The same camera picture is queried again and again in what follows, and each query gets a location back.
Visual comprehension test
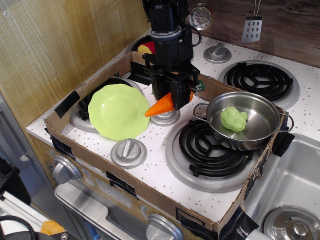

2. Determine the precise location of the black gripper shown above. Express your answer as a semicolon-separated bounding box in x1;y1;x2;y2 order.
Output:
143;32;200;111

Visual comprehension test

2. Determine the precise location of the orange toy carrot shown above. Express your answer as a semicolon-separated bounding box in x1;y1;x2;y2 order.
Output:
144;80;205;118

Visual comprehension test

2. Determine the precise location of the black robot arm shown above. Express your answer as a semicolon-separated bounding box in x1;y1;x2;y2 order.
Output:
142;0;205;111

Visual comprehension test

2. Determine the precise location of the light green plastic plate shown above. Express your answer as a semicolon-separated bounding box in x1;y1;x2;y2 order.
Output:
88;84;150;142

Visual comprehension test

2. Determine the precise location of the silver middle stove knob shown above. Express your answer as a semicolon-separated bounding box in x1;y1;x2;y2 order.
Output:
150;110;181;127

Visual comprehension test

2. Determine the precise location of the silver stove knob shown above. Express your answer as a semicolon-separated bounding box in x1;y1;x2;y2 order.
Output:
203;43;232;64
150;110;181;127
111;139;148;169

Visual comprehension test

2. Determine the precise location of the red yellow toy fruit half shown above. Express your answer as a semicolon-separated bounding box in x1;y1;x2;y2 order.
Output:
137;41;156;54

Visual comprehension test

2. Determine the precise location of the back left black burner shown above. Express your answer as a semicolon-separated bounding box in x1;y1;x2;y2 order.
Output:
127;35;153;52

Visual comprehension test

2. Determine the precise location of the black burner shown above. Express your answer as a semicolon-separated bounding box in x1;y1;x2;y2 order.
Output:
127;35;153;52
70;76;143;134
218;60;301;110
165;119;261;194

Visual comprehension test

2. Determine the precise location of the silver back stove knob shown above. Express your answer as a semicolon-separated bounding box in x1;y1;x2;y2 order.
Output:
203;43;232;64

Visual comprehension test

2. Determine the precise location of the green toy lettuce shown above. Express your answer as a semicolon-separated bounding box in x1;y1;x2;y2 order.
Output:
221;107;248;133

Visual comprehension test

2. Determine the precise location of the front right black burner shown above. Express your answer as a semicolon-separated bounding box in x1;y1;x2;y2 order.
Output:
165;119;261;194

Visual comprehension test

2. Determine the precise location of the stainless steel pan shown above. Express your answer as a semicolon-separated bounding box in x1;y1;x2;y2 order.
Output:
193;91;295;151

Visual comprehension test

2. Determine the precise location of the silver front stove knob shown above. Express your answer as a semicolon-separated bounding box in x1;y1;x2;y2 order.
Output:
111;139;148;169

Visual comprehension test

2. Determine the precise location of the hanging metal strainer ladle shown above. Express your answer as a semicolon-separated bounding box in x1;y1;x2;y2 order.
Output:
188;0;214;32

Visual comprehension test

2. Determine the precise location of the back right black burner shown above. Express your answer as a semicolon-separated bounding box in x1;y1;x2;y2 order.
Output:
218;60;301;110

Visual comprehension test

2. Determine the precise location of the front left black burner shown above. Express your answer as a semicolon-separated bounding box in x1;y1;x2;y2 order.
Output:
70;76;143;134

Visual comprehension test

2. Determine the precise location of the hanging metal spatula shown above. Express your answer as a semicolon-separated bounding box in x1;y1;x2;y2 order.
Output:
241;0;263;44

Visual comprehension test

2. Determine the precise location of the brown cardboard fence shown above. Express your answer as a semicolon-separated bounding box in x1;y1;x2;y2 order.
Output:
44;52;290;233

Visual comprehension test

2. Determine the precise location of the oven clock display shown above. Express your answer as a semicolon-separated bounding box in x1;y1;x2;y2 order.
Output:
95;178;132;209

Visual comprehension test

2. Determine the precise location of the left silver oven dial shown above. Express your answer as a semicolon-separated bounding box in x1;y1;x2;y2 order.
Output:
52;155;82;185

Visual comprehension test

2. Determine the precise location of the silver oven dial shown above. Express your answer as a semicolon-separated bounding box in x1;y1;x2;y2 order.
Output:
52;155;82;185
146;213;184;240

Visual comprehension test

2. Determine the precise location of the right silver oven dial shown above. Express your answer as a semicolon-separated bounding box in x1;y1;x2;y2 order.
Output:
146;213;184;240

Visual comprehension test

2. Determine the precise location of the silver sink basin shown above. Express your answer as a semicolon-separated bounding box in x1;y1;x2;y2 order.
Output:
244;134;320;240

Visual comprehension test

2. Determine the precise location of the silver sink drain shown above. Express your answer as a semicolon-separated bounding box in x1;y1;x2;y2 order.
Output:
261;206;320;240

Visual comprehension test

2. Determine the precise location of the orange object bottom left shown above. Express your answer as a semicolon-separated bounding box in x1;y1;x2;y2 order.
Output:
40;220;65;236

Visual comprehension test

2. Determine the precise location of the black device left edge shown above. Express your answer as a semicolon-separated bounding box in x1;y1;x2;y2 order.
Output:
0;158;32;206

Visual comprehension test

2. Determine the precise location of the silver oven door handle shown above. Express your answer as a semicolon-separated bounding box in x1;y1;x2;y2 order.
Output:
55;183;163;240

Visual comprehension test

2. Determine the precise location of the black cable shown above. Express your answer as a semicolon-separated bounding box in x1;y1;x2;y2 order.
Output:
0;215;37;240

